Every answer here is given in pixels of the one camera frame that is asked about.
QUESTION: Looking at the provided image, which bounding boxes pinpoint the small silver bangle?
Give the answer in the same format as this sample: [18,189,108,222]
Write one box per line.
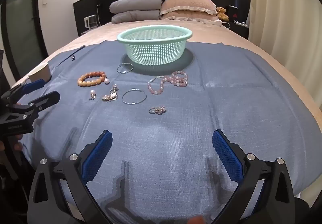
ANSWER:
[117,63,134,74]

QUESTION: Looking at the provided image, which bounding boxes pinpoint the orange bead bracelet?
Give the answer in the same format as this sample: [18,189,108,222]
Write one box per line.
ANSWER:
[77,71,106,87]

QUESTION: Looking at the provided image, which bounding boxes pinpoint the grey folded duvet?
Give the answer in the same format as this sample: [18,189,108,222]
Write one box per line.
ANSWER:
[109,0,163,24]

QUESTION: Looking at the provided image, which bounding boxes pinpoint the blue cloth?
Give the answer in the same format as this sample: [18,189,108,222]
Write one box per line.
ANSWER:
[19,39,316,224]

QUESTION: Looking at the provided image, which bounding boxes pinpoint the silver crystal ring cluster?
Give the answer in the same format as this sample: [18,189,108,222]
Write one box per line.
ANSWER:
[149,106,167,115]

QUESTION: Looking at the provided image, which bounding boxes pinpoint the clear kettle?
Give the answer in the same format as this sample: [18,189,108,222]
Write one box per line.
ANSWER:
[84,14,98,31]

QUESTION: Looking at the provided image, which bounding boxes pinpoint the dark frosted glass door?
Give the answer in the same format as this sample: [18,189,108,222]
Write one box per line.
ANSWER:
[0,0,50,83]

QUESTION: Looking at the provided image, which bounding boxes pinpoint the beige bed blanket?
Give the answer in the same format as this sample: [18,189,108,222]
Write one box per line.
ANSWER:
[10,18,322,199]

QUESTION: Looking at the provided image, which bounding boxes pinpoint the brown teddy bear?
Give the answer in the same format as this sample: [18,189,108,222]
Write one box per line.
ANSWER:
[216,7,229,22]

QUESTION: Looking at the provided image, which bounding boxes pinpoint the pink frilled pillow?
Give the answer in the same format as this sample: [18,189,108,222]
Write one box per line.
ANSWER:
[161,11,222,26]
[159,0,217,16]

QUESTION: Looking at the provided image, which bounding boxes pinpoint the silver charm jewelry cluster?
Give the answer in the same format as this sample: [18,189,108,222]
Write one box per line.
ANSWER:
[102,84,119,103]

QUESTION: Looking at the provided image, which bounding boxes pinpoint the white headphones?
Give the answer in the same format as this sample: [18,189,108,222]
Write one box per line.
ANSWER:
[213,20,231,29]

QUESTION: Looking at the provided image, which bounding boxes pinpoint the green plastic basket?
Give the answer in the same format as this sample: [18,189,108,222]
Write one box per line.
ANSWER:
[116,25,193,66]

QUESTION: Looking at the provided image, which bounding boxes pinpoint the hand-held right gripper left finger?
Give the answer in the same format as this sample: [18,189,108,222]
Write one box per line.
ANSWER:
[27,130,114,224]

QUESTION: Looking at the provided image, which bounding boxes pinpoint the large silver bangle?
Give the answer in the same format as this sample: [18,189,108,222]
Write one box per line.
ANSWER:
[122,89,147,105]

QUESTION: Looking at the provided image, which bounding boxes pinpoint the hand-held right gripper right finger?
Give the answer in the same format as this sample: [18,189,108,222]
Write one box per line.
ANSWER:
[211,129,296,224]

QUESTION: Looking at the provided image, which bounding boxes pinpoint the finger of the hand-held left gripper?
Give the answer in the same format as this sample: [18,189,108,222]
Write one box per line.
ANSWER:
[0,79,46,105]
[5,91,61,120]

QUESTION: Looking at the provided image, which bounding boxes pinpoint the cream curtain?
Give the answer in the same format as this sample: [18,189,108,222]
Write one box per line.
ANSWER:
[248,0,322,111]

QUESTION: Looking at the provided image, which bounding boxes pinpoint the pink bead necklace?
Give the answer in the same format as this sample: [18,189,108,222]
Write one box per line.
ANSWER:
[147,71,189,95]

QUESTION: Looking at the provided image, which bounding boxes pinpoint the beige cup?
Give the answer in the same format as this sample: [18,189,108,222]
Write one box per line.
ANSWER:
[28,62,52,83]

